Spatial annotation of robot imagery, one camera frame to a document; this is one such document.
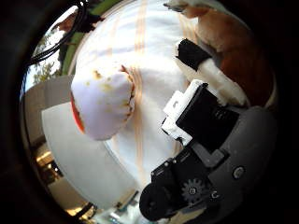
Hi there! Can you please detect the brown plush toy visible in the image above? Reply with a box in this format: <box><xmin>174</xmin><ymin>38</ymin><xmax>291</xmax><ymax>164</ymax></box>
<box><xmin>163</xmin><ymin>0</ymin><xmax>277</xmax><ymax>108</ymax></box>

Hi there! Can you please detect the fried egg plush toy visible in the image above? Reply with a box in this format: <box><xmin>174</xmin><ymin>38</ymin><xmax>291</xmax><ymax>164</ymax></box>
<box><xmin>69</xmin><ymin>64</ymin><xmax>137</xmax><ymax>142</ymax></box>

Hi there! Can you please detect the white striped tablecloth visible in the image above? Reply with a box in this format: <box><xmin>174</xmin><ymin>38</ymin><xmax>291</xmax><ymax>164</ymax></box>
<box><xmin>66</xmin><ymin>0</ymin><xmax>219</xmax><ymax>188</ymax></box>

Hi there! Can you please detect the black cable bundle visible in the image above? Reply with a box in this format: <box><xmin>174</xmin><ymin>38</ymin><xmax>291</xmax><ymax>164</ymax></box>
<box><xmin>29</xmin><ymin>0</ymin><xmax>90</xmax><ymax>64</ymax></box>

